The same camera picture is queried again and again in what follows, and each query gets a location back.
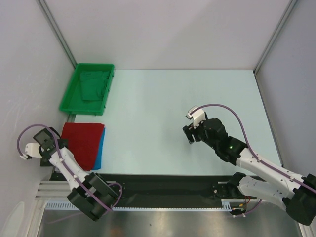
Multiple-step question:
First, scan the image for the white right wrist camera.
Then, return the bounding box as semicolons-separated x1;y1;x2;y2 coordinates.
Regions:
186;106;206;129

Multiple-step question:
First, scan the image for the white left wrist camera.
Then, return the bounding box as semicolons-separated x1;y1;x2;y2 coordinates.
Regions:
20;143;42;160

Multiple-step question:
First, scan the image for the aluminium frame rail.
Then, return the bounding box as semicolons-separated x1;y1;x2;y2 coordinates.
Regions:
35;181;71;200

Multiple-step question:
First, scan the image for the blue folded t shirt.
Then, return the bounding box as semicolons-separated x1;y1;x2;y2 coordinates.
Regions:
92;127;106;170

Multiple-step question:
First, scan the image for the white cable duct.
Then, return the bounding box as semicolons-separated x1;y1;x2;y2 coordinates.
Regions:
221;199;247;211
45;199;117;211

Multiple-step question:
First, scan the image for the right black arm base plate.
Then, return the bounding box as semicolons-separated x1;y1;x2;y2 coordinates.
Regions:
212;183;244;199

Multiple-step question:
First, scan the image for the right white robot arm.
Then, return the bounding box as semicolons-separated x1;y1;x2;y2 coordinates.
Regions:
183;109;316;226

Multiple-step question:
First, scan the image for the red t shirt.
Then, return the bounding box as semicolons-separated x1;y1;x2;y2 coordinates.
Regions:
61;122;105;171

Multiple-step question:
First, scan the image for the aluminium corner post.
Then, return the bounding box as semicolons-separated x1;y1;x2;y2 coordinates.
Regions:
253;0;301;74
36;0;77;69

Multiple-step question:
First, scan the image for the green plastic tray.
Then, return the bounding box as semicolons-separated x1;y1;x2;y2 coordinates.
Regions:
59;63;115;116

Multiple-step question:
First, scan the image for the right aluminium corner post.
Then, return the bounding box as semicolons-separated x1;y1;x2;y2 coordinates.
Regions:
253;0;301;74

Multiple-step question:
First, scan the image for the left white cable duct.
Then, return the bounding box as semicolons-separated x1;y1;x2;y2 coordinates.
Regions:
45;199;117;211

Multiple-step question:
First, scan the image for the right white cable duct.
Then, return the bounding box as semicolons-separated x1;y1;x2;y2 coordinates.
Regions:
221;199;247;211

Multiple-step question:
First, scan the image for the left aluminium corner post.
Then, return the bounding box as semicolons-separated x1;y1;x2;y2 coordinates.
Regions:
36;0;77;69

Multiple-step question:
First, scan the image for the black table edge rail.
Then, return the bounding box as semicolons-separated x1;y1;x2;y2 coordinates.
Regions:
101;174;255;210

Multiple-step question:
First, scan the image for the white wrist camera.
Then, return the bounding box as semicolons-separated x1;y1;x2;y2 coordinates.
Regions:
20;143;42;160
186;106;206;129

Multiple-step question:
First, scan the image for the green folded t shirt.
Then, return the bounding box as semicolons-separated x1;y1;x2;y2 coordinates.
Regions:
79;71;110;101

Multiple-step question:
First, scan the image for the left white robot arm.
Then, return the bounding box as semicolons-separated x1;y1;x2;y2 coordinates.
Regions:
33;128;122;221

